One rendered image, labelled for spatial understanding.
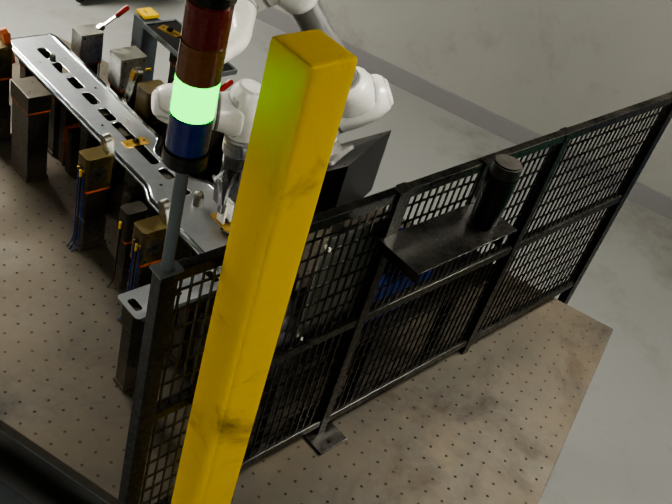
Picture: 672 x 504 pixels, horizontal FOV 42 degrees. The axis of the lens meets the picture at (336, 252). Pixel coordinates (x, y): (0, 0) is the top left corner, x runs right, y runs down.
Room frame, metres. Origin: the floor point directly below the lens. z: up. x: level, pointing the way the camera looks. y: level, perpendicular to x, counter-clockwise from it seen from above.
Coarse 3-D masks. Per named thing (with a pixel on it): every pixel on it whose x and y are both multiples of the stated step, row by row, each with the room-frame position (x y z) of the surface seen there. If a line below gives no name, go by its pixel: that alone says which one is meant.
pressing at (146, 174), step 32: (32, 64) 2.52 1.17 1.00; (64, 64) 2.58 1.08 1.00; (64, 96) 2.39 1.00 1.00; (96, 96) 2.45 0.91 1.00; (96, 128) 2.27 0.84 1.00; (128, 128) 2.33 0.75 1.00; (128, 160) 2.16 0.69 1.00; (160, 160) 2.21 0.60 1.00; (160, 192) 2.06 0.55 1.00; (192, 192) 2.11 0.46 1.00; (192, 224) 1.96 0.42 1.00
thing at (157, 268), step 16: (192, 0) 1.11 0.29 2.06; (208, 0) 1.10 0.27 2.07; (224, 0) 1.12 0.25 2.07; (176, 160) 1.10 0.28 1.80; (192, 160) 1.11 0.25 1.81; (176, 176) 1.13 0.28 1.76; (176, 192) 1.13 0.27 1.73; (176, 208) 1.13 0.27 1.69; (176, 224) 1.13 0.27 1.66; (176, 240) 1.13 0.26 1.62; (160, 272) 1.12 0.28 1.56; (176, 272) 1.13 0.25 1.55
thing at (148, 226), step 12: (156, 216) 1.89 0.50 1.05; (144, 228) 1.83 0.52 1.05; (156, 228) 1.84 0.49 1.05; (132, 240) 1.82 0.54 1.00; (144, 240) 1.80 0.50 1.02; (156, 240) 1.83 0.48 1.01; (132, 252) 1.82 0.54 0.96; (144, 252) 1.81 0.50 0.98; (156, 252) 1.84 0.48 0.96; (132, 264) 1.84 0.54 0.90; (144, 264) 1.81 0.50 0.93; (132, 276) 1.81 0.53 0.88; (144, 276) 1.82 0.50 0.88; (132, 288) 1.82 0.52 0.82; (132, 300) 1.80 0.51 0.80
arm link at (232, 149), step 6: (228, 138) 1.95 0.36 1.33; (222, 144) 1.97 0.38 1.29; (228, 144) 1.94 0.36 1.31; (234, 144) 1.94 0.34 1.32; (240, 144) 1.94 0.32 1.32; (246, 144) 1.94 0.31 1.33; (228, 150) 1.94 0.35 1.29; (234, 150) 1.94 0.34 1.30; (240, 150) 1.94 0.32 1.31; (246, 150) 1.95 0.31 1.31; (234, 156) 1.94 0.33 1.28; (240, 156) 1.94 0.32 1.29
